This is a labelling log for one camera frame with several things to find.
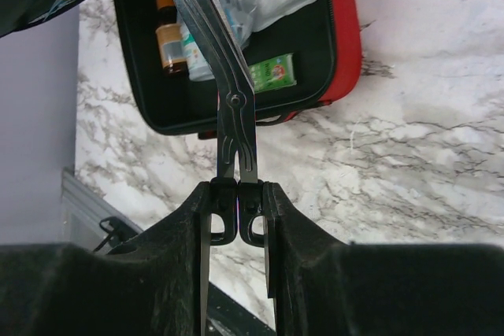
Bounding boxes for red black medicine case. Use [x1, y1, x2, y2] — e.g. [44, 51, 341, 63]
[0, 0, 362, 140]

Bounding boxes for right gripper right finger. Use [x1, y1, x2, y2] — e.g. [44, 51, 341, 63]
[262, 182, 354, 335]

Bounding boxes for clear bottle green label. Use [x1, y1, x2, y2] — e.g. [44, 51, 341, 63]
[177, 13, 214, 82]

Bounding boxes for small green box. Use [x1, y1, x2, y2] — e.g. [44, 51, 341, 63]
[249, 54, 297, 93]

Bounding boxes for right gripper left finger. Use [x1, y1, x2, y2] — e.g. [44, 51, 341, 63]
[110, 182, 211, 335]

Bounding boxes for black handled scissors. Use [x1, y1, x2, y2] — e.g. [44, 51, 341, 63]
[174, 0, 265, 247]

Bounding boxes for aluminium frame rail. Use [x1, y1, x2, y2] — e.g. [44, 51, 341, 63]
[61, 168, 142, 254]

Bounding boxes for blue packets clear bag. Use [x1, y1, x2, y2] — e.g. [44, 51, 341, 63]
[220, 0, 254, 50]

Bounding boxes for brown bottle orange cap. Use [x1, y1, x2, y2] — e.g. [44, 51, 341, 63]
[155, 0, 187, 76]

